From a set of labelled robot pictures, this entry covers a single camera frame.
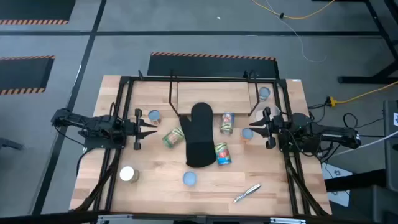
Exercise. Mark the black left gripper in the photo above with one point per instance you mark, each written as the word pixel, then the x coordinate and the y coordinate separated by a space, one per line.
pixel 137 115

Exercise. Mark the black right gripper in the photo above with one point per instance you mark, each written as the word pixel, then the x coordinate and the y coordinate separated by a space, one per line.
pixel 270 141

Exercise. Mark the pink diced tomatoes can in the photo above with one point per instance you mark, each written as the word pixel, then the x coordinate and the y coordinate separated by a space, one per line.
pixel 154 116

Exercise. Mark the short yellow pineapple rings can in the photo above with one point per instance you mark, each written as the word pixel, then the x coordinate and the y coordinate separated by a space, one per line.
pixel 247 133

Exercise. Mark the tall green orange can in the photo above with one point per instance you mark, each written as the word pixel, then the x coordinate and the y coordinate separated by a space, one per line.
pixel 173 137

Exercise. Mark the tall green peaches can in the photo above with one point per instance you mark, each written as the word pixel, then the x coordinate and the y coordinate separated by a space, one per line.
pixel 227 123

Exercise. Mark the black oven mitt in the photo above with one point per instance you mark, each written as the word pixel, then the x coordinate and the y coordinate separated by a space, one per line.
pixel 199 137

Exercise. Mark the white mixed fruit can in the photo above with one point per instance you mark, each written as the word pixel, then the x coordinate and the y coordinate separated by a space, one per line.
pixel 189 179

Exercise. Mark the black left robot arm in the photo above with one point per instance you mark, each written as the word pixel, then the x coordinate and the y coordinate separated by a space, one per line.
pixel 93 124

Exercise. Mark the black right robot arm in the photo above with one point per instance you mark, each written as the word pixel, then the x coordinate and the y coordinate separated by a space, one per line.
pixel 326 133

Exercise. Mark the white lidded jar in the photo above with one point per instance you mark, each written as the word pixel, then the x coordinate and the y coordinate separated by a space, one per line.
pixel 128 173

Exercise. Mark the silver metal utensil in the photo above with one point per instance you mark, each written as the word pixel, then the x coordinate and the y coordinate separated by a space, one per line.
pixel 247 193

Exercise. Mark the black hazard striped floor mat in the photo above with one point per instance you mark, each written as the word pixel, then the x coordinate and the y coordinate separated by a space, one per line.
pixel 31 9
pixel 21 74
pixel 211 67

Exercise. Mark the white paper sheet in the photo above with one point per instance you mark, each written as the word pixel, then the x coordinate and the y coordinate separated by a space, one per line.
pixel 337 183

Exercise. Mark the grey cabinet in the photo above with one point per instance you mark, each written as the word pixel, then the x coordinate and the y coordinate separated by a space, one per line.
pixel 391 149

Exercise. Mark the black chair base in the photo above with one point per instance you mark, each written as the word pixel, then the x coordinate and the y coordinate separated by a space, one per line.
pixel 9 143

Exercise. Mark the wooden shelf black metal frame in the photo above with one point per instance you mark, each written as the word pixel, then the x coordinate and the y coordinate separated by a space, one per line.
pixel 217 96

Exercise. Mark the black aluminium rig frame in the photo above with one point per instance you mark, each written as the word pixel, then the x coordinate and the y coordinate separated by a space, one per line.
pixel 202 79

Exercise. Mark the black desk leg frame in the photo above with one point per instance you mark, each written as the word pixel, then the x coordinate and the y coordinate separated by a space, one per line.
pixel 357 80

